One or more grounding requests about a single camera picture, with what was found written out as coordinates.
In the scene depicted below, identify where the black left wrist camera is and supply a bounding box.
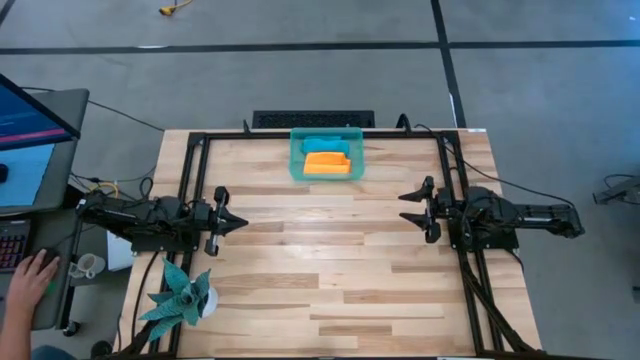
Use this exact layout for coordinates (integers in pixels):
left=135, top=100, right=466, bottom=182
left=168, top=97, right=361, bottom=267
left=192, top=199, right=211, bottom=224

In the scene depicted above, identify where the orange microfiber towel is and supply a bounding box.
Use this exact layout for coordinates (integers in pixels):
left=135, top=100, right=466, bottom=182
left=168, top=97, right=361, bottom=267
left=302, top=151, right=353, bottom=177

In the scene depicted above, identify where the translucent green plastic basket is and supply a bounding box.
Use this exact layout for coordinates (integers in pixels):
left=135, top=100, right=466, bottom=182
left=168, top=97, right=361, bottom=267
left=288, top=126, right=366, bottom=183

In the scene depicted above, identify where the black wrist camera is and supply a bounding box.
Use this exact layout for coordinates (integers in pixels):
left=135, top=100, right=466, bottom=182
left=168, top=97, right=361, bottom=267
left=436, top=188, right=455, bottom=214
left=192, top=199, right=211, bottom=224

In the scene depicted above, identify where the black keyboard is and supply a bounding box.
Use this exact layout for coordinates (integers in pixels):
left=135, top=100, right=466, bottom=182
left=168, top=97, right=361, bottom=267
left=0, top=219, right=31, bottom=274

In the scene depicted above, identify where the person's forearm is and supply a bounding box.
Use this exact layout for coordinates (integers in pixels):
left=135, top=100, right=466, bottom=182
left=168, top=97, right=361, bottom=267
left=0, top=304, right=34, bottom=360

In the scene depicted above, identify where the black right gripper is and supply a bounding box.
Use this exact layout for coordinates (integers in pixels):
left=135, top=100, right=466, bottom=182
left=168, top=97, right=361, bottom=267
left=397, top=175, right=454, bottom=245

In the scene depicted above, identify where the black metal table frame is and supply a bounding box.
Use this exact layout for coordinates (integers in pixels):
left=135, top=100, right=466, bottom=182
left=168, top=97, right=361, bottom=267
left=114, top=128, right=544, bottom=359

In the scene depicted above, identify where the person's hand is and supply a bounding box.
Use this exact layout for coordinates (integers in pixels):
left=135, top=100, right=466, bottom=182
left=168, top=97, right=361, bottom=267
left=4, top=248, right=61, bottom=317

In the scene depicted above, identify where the person's leg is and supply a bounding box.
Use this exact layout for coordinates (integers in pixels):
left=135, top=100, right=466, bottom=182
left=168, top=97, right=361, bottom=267
left=30, top=344, right=77, bottom=360

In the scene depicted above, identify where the green plant in white pot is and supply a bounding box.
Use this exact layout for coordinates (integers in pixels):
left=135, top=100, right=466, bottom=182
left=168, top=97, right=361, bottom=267
left=138, top=257, right=220, bottom=343

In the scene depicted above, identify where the computer monitor with blue screen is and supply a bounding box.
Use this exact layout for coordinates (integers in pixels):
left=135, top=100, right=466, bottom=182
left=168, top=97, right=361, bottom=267
left=0, top=73, right=82, bottom=152

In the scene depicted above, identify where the yellow cable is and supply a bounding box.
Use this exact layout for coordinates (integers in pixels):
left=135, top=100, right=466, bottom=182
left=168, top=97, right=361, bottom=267
left=88, top=180, right=121, bottom=200

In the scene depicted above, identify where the white mug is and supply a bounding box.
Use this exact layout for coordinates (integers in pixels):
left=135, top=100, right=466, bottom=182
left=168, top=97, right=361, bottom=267
left=67, top=253, right=106, bottom=280

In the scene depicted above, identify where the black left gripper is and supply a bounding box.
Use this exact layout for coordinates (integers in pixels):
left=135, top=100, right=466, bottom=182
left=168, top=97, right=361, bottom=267
left=192, top=185, right=250, bottom=258

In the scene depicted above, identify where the black floor vent grille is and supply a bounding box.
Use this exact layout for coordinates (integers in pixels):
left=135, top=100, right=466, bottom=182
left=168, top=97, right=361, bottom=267
left=252, top=109, right=375, bottom=130

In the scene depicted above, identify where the yellow cable plug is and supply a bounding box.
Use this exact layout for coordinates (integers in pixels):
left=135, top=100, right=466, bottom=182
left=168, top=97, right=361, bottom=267
left=158, top=0, right=194, bottom=16

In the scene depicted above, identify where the teal microfiber towel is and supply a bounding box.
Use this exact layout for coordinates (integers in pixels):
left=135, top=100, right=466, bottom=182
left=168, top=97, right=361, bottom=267
left=300, top=135, right=351, bottom=156

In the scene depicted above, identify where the person's black shoe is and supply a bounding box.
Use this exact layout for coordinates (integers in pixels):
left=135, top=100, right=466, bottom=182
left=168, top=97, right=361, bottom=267
left=89, top=339, right=114, bottom=359

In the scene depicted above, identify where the light blue desk mat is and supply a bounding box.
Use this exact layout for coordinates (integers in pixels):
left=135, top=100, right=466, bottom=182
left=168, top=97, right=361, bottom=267
left=0, top=143, right=56, bottom=208

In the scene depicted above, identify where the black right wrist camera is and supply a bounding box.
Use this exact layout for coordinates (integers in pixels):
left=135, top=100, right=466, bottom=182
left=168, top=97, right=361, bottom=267
left=436, top=188, right=455, bottom=214

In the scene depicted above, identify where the white box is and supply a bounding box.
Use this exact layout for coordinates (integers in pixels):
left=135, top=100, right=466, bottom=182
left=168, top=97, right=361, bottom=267
left=106, top=229, right=137, bottom=272

